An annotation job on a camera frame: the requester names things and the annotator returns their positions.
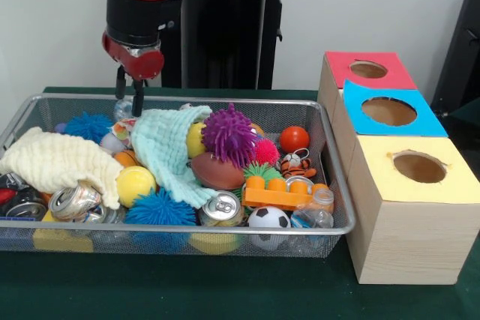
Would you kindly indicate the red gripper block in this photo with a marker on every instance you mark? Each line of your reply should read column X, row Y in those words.
column 144, row 67

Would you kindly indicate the light teal waffle cloth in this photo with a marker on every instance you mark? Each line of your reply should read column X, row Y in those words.
column 165, row 147

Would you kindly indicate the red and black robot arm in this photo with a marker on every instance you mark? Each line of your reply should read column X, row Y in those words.
column 135, row 16

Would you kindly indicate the wooden box with three holes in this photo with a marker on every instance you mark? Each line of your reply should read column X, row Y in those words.
column 405, row 237

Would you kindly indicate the blue spiky rubber ball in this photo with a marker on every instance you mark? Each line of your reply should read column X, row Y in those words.
column 161, row 209
column 88, row 127

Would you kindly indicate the yellow smooth ball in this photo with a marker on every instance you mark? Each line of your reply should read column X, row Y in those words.
column 137, row 185

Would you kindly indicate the cream waffle cloth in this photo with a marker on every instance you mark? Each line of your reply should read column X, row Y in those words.
column 56, row 162

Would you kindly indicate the purple spiky rubber ball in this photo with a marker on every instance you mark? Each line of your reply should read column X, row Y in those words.
column 228, row 136

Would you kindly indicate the brown toy football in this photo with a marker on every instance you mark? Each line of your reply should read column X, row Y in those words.
column 217, row 172

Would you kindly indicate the red smooth ball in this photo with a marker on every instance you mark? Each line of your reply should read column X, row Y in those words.
column 294, row 140

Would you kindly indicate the orange toy building block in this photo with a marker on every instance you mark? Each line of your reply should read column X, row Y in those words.
column 270, row 196

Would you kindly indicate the black and white soccer ball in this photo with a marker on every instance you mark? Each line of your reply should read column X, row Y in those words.
column 268, row 217

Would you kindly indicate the black upright panel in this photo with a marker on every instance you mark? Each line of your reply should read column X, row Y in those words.
column 461, row 54

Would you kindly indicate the dark green side table cloth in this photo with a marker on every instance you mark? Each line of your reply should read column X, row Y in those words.
column 470, row 110

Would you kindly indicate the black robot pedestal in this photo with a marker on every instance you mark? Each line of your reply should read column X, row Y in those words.
column 225, row 35

